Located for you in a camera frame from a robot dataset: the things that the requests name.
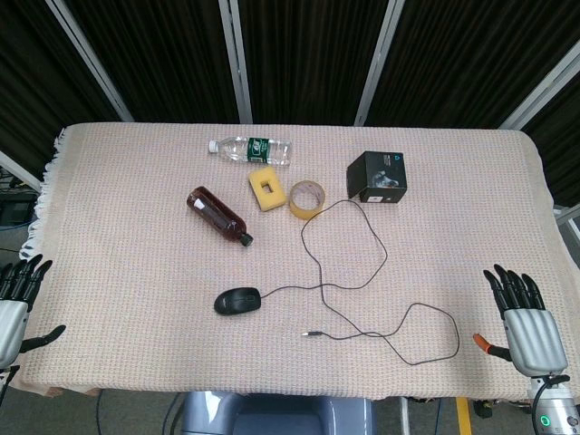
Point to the brown tea bottle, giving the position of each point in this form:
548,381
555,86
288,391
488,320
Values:
217,215

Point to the clear water bottle green label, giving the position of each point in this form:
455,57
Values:
254,150

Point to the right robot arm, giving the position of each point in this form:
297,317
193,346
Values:
553,408

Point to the yellow sponge with hole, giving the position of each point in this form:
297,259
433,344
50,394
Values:
267,188

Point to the white partition frame post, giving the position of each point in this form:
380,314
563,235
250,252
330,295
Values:
541,90
90,59
236,59
377,63

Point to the roll of clear tape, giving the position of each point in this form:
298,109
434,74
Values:
306,199

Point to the black computer mouse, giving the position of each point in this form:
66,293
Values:
237,301

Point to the black curtain panel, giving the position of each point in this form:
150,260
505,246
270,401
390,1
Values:
466,59
154,59
308,59

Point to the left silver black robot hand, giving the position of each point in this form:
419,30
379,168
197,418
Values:
10,317

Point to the beige woven tablecloth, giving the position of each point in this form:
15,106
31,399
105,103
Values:
290,344

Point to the black cardboard box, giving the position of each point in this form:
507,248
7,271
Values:
377,176

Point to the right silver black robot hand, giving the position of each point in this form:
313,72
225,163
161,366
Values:
534,333

